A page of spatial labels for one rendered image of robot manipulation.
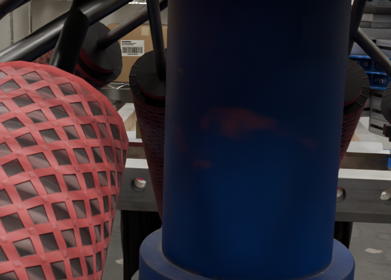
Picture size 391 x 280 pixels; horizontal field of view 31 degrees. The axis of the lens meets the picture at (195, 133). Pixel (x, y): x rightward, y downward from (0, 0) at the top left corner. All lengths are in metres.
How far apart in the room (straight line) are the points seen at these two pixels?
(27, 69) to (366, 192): 0.82
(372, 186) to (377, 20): 1.12
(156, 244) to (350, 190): 0.63
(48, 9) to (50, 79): 4.87
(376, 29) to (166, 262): 1.74
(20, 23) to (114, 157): 4.93
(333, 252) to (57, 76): 0.23
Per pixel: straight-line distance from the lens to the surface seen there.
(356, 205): 0.97
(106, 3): 0.24
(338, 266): 0.35
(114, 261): 3.42
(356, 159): 1.21
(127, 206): 1.06
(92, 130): 0.17
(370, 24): 2.05
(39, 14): 5.06
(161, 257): 0.35
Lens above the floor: 1.28
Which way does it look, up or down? 11 degrees down
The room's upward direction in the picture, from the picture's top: 2 degrees clockwise
